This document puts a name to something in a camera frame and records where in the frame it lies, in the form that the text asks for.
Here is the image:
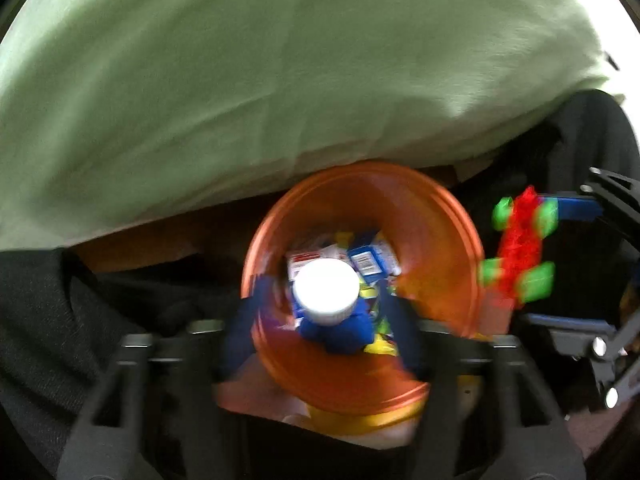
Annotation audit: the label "blue white printed box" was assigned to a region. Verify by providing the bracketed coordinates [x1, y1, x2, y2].
[347, 240, 401, 278]

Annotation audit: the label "yellow wrapper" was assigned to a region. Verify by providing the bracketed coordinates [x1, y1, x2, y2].
[360, 282, 401, 358]

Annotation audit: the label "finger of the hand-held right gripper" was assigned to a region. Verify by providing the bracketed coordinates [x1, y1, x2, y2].
[520, 312, 640, 408]
[542, 167, 640, 241]

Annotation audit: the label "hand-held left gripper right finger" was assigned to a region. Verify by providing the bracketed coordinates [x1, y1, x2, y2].
[380, 295, 586, 480]

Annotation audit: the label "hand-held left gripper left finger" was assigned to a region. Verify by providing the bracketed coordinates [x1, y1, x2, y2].
[57, 280, 278, 480]

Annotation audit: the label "orange plastic bucket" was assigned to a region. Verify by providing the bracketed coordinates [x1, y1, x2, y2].
[241, 161, 486, 417]

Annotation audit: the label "small white red box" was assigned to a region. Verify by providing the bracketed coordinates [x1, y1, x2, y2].
[286, 245, 351, 281]

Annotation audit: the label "red toy car green wheels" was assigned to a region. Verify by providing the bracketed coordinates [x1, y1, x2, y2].
[479, 186, 558, 306]

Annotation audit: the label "white bottle cap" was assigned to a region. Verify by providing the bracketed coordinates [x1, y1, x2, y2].
[292, 258, 361, 326]

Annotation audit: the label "yellow plastic container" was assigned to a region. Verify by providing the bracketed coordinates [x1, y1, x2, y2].
[305, 395, 426, 436]

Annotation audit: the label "light green blanket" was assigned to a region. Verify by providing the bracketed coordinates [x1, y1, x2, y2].
[0, 0, 626, 251]

